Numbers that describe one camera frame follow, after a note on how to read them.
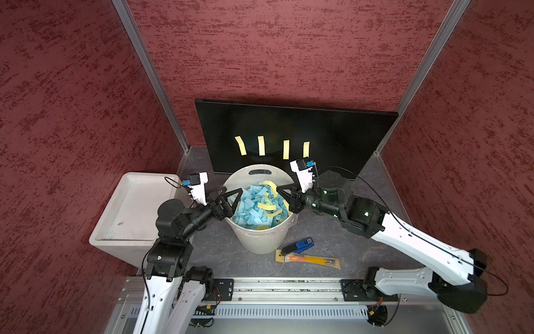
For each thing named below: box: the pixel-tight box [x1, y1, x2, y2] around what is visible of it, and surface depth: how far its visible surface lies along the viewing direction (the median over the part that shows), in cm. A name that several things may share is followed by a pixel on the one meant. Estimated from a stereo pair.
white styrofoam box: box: [89, 171, 193, 269], surface depth 67 cm
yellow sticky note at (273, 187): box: [262, 180, 279, 200], surface depth 64 cm
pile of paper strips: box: [233, 180, 290, 231], surface depth 73 cm
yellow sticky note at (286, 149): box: [282, 139, 290, 161], surface depth 72 cm
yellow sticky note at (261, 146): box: [257, 135, 266, 157], surface depth 71 cm
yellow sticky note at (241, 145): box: [234, 135, 247, 156], surface depth 72 cm
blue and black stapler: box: [280, 237, 315, 257], surface depth 85 cm
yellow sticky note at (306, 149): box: [303, 141, 311, 158], surface depth 72 cm
